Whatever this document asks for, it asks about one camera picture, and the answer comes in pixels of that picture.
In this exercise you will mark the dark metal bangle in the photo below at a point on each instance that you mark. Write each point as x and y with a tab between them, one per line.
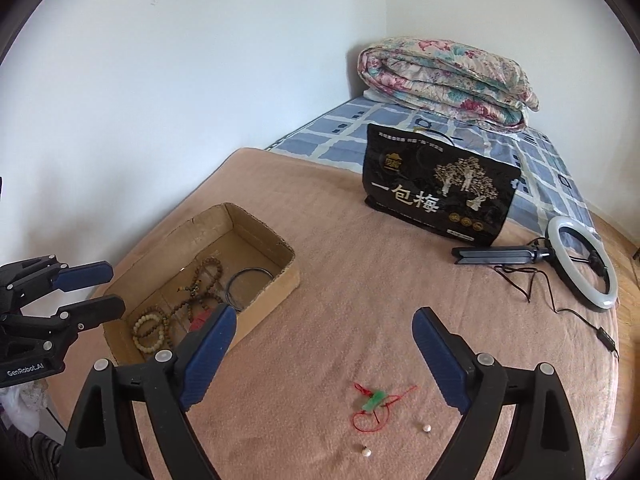
226	292

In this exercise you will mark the pale patterned cloth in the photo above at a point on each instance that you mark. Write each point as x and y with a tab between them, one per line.
25	402

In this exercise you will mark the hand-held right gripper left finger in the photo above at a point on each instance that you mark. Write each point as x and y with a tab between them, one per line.
210	355

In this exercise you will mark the pink blanket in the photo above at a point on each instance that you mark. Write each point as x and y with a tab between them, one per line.
325	320

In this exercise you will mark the black folded tripod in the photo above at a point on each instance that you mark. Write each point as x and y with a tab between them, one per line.
490	255

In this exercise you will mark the cardboard box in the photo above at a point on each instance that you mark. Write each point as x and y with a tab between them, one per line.
260	282

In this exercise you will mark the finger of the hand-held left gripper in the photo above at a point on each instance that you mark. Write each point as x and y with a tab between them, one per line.
85	276
92	312

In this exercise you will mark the blue checked mattress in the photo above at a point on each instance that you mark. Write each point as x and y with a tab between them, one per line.
340	130

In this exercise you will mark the white pillow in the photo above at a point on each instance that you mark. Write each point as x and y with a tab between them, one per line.
372	95

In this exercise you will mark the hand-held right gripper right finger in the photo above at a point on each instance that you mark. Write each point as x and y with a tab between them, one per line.
440	360

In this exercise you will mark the folded floral quilt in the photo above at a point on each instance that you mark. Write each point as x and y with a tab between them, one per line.
450	80

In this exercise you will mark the black snack bag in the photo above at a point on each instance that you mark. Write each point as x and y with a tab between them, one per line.
430	195

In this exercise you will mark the large pearl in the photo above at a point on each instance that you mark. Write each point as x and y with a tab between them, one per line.
366	452

